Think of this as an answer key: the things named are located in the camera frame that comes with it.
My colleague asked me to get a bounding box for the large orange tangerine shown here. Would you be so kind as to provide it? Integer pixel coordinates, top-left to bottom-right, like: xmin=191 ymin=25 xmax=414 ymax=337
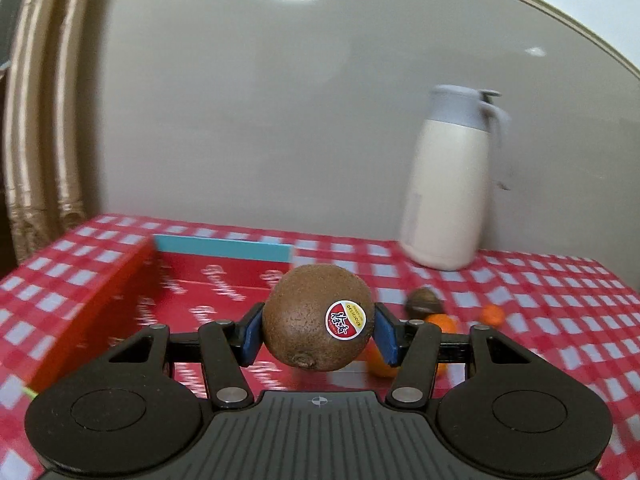
xmin=359 ymin=314 xmax=458 ymax=378

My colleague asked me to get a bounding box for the small orange tangerine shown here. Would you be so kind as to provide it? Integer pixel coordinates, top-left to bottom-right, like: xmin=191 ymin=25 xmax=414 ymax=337
xmin=480 ymin=304 xmax=506 ymax=328

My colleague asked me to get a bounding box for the brown kiwi with sticker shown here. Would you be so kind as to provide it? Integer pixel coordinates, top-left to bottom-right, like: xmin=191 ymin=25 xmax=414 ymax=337
xmin=262 ymin=263 xmax=374 ymax=372

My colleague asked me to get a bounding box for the red cardboard box tray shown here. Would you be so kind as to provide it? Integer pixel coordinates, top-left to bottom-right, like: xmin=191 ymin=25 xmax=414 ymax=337
xmin=28 ymin=233 xmax=396 ymax=401

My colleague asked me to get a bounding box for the cream thermos jug grey lid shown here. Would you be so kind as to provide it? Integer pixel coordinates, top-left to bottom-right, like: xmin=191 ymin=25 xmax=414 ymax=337
xmin=398 ymin=84 xmax=510 ymax=271

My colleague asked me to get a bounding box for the red white checkered tablecloth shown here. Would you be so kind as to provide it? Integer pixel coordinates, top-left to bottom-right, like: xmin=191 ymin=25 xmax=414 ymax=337
xmin=1 ymin=214 xmax=639 ymax=479

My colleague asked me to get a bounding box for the beige satin curtain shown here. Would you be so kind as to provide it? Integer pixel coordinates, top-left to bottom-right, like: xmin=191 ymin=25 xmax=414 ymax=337
xmin=2 ymin=0 xmax=88 ymax=262

